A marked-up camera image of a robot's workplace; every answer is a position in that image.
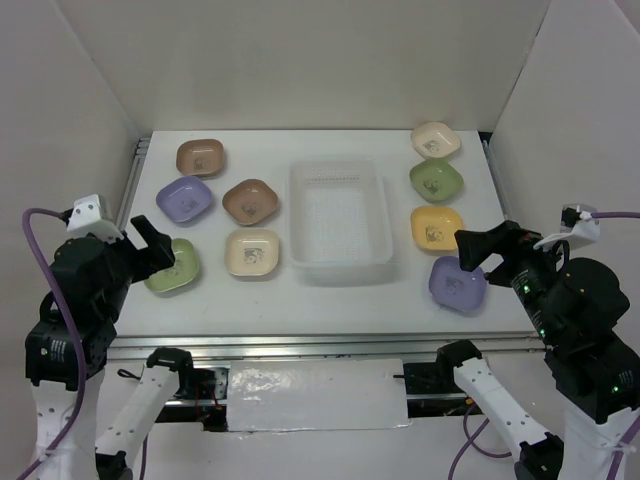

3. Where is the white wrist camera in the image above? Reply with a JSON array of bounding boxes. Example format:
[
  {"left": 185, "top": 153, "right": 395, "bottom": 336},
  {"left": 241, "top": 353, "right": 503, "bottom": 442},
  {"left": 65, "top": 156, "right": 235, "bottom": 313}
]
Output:
[
  {"left": 66, "top": 194, "right": 124, "bottom": 244},
  {"left": 534, "top": 204, "right": 601, "bottom": 251}
]

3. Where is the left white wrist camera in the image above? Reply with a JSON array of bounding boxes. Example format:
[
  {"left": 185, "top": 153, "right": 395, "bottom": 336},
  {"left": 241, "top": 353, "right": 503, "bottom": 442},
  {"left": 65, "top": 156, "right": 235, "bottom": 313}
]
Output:
[{"left": 66, "top": 194, "right": 124, "bottom": 244}]

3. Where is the purple plate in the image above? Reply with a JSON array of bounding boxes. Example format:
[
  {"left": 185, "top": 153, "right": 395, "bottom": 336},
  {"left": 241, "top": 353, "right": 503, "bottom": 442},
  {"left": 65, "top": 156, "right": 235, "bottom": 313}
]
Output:
[
  {"left": 428, "top": 256, "right": 487, "bottom": 314},
  {"left": 156, "top": 176, "right": 213, "bottom": 224}
]

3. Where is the brown plate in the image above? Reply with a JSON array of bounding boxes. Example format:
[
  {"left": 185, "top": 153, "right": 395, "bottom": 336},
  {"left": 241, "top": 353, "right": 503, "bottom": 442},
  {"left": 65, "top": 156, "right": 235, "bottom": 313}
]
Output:
[
  {"left": 222, "top": 179, "right": 279, "bottom": 226},
  {"left": 176, "top": 139, "right": 226, "bottom": 178}
]

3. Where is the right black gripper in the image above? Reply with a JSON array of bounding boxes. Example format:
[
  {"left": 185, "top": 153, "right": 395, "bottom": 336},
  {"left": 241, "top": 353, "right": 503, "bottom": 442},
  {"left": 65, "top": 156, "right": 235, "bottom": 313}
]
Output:
[{"left": 453, "top": 213, "right": 573, "bottom": 339}]

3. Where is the yellow plate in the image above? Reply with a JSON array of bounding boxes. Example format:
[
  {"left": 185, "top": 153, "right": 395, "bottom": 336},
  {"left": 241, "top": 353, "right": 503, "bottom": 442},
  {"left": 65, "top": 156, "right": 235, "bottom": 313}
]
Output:
[{"left": 410, "top": 206, "right": 464, "bottom": 252}]

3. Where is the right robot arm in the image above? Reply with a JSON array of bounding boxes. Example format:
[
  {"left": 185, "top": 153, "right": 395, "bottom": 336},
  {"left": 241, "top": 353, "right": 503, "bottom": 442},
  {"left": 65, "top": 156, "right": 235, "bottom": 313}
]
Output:
[{"left": 435, "top": 221, "right": 639, "bottom": 479}]

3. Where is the white tape cover panel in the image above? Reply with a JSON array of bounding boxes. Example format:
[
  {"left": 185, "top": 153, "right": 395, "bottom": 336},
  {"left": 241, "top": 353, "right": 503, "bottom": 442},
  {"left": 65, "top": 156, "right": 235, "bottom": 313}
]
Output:
[{"left": 226, "top": 359, "right": 409, "bottom": 432}]

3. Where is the white plastic bin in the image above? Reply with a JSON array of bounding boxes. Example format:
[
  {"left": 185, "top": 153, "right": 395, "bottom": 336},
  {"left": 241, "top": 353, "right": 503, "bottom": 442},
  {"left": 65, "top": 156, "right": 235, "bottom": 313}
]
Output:
[{"left": 286, "top": 157, "right": 393, "bottom": 283}]

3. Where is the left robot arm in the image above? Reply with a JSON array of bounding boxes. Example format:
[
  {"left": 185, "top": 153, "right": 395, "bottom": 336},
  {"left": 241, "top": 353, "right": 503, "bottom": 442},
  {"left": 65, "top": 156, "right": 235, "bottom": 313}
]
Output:
[{"left": 20, "top": 204, "right": 198, "bottom": 479}]

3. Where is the cream plate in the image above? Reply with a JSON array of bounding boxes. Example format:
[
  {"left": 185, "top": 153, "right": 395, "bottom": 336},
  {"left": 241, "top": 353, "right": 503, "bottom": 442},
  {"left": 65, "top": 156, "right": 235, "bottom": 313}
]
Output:
[
  {"left": 224, "top": 228, "right": 280, "bottom": 277},
  {"left": 410, "top": 122, "right": 461, "bottom": 159}
]

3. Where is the green plate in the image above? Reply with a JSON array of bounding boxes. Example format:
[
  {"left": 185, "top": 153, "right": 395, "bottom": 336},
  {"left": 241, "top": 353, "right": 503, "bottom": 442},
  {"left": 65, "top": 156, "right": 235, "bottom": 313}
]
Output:
[
  {"left": 409, "top": 159, "right": 464, "bottom": 203},
  {"left": 144, "top": 238, "right": 200, "bottom": 294}
]

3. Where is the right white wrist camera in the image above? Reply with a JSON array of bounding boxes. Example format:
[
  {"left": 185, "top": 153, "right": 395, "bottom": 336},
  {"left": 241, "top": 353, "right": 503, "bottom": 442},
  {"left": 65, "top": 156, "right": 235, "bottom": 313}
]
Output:
[{"left": 534, "top": 204, "right": 601, "bottom": 251}]

